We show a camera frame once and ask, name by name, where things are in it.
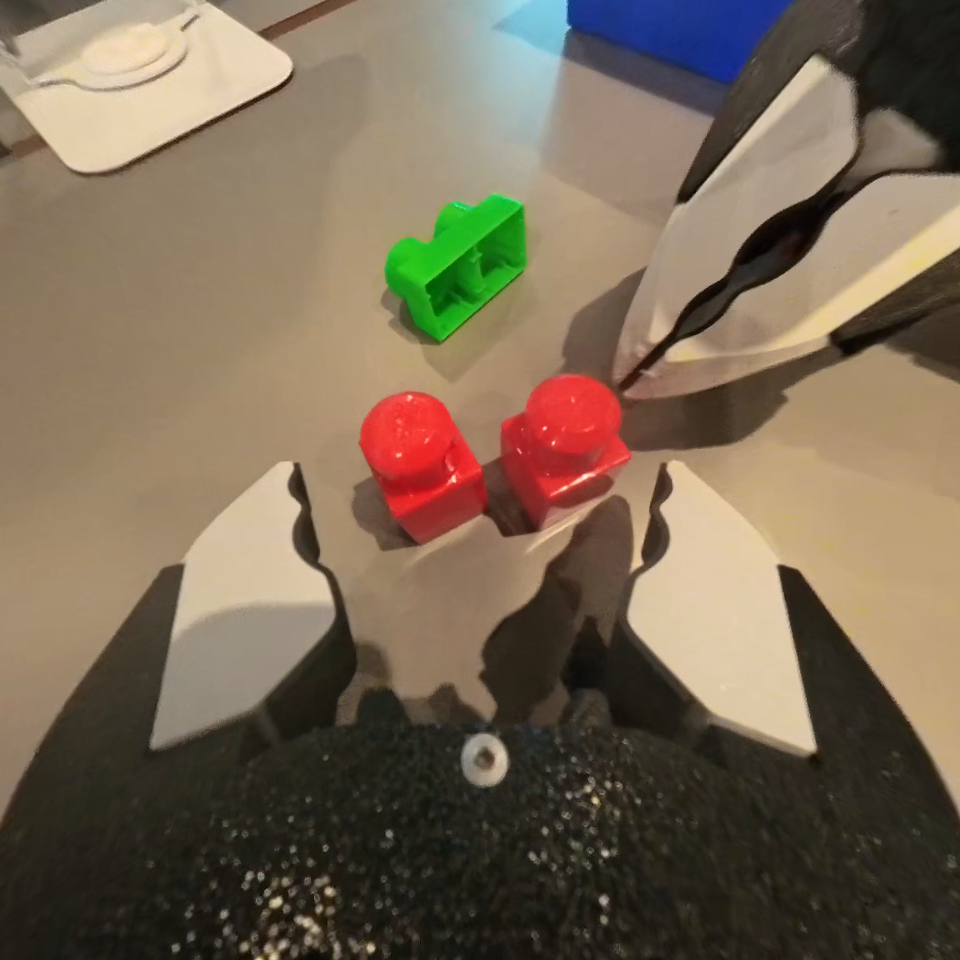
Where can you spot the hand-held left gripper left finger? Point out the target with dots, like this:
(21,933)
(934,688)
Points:
(240,600)

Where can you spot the red single-stud block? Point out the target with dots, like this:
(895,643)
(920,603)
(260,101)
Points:
(570,427)
(420,450)

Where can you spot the green two-stud block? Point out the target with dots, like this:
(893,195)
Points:
(450,247)

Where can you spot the white round disc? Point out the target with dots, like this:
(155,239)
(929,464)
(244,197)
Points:
(124,56)

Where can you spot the white rounded square pad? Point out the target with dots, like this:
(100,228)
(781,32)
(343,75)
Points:
(187,112)

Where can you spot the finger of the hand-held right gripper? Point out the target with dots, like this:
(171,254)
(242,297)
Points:
(847,270)
(757,180)

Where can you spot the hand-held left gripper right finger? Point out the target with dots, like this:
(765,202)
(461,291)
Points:
(720,615)

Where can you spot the blue box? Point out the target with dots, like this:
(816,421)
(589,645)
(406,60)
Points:
(660,30)

